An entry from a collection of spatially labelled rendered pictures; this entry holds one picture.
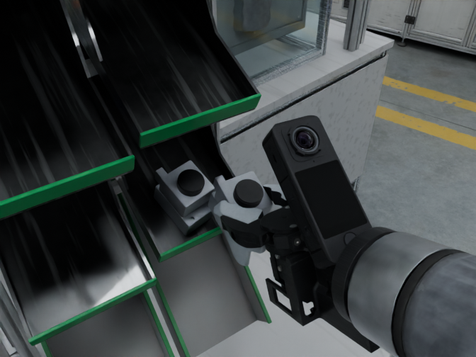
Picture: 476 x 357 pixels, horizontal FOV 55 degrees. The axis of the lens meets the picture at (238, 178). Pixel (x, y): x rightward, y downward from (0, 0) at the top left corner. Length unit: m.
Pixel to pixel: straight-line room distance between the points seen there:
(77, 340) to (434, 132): 2.75
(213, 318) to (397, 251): 0.44
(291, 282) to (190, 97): 0.21
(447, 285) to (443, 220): 2.22
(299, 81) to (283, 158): 1.27
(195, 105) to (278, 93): 1.07
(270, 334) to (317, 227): 0.55
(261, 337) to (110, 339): 0.31
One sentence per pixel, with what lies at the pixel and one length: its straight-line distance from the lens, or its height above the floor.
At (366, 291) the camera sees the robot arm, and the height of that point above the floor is 1.37.
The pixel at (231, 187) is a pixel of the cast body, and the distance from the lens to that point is 0.47.
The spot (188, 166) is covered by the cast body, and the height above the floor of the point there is 1.27.
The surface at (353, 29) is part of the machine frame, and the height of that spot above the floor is 0.95.
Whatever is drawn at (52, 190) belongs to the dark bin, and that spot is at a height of 1.36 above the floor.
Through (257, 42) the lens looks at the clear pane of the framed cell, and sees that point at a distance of 1.51.
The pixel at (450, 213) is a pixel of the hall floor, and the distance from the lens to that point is 2.53.
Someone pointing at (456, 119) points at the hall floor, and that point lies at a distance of 3.32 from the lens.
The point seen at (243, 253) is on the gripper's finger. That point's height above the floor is 1.26.
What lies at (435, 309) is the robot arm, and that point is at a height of 1.39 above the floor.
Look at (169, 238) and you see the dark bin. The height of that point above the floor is 1.20.
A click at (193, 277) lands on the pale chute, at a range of 0.68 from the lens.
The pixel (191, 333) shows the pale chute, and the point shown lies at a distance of 0.68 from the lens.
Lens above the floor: 1.59
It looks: 39 degrees down
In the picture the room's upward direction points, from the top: straight up
